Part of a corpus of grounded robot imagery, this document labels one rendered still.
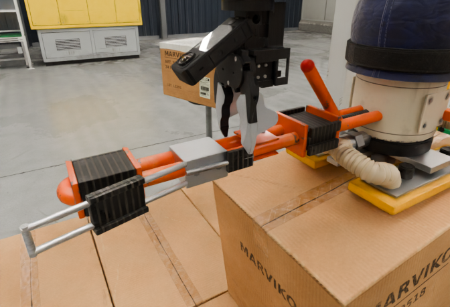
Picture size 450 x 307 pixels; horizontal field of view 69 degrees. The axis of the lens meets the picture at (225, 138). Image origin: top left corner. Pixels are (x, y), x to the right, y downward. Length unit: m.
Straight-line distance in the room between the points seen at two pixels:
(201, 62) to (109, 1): 7.37
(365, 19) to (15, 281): 1.18
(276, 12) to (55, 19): 7.25
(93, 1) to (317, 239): 7.35
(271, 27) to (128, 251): 0.94
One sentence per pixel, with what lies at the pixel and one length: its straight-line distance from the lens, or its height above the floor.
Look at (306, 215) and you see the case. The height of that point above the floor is 0.95.
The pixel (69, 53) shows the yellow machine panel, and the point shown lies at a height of 0.22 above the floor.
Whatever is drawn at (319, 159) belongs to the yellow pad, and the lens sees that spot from 0.75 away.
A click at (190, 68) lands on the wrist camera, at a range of 0.42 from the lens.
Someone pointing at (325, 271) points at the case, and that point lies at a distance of 0.58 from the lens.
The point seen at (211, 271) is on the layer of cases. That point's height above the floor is 0.54.
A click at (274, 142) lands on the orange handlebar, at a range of 0.53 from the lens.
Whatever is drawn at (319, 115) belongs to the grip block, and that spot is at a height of 1.14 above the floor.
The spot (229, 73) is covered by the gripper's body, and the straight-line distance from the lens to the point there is 0.47.
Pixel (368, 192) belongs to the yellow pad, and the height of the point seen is 1.01.
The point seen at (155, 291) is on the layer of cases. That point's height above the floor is 0.54.
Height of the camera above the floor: 1.34
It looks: 24 degrees down
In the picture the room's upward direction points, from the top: straight up
